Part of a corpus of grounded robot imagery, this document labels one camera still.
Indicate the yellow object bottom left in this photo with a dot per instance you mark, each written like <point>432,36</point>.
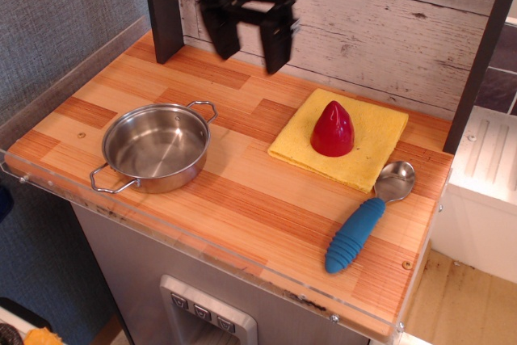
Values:
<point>42,336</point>

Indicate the dark right support post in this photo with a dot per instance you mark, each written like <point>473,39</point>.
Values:
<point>481,62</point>

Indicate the white ribbed toy sink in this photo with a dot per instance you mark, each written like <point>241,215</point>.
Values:
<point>476,219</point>

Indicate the clear acrylic edge guard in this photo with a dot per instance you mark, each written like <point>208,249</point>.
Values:
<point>270,223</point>

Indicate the blue-handled metal spoon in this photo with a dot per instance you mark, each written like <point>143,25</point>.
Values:
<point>395,182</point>

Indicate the red toy pepper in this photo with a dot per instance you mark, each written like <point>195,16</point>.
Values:
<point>334,134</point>

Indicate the silver toy fridge dispenser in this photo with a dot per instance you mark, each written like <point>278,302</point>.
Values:
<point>198,318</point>

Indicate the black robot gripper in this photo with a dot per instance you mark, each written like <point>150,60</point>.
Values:
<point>277,27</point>

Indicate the yellow folded cloth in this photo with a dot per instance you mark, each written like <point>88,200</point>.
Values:
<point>377,132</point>

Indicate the stainless steel pot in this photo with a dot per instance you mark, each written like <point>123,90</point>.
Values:
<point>159,147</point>

